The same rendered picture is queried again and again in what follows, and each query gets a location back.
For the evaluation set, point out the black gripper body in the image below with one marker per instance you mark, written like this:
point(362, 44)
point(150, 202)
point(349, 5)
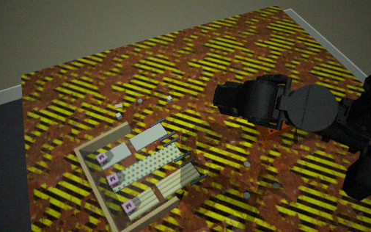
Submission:
point(357, 183)

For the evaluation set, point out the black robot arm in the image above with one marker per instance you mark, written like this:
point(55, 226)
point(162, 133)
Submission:
point(311, 108)

